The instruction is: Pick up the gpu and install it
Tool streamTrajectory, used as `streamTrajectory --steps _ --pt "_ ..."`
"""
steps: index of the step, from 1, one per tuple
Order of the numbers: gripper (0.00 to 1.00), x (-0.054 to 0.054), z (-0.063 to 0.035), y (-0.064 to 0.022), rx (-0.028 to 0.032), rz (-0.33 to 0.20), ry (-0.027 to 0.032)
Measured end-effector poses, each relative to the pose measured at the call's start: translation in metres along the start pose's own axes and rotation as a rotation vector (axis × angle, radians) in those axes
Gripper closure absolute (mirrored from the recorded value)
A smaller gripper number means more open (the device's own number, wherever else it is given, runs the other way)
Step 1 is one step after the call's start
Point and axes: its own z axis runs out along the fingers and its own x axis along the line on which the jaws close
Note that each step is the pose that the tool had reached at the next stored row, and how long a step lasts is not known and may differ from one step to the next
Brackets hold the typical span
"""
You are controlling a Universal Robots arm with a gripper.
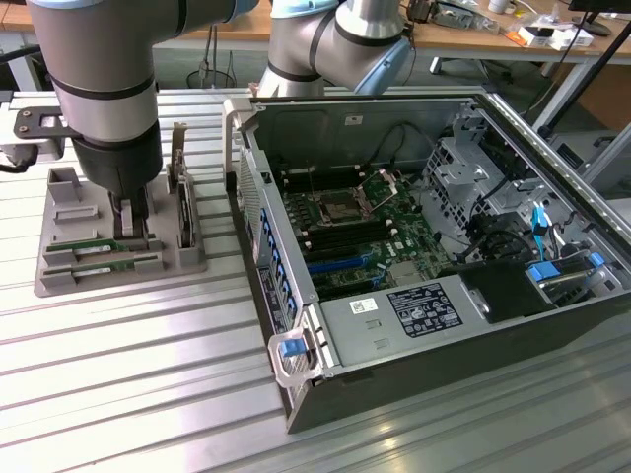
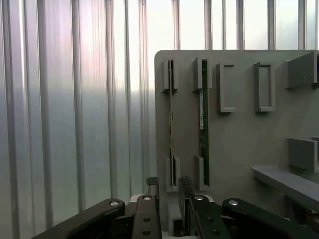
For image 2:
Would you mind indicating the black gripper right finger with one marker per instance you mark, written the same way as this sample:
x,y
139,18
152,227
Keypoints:
x,y
209,221

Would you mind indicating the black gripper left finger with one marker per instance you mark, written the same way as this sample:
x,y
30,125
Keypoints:
x,y
145,219

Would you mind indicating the grey plastic parts rack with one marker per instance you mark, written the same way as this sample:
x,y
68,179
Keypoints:
x,y
236,137

